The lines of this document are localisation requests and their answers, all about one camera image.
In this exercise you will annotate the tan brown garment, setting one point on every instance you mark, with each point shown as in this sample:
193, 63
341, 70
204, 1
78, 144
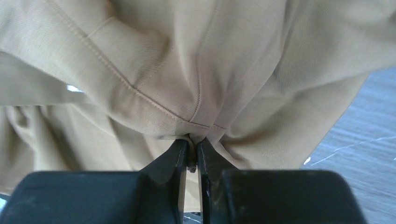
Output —
110, 84

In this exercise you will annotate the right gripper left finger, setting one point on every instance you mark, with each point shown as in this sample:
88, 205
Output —
153, 195

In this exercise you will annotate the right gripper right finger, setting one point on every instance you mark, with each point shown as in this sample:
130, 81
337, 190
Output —
233, 196

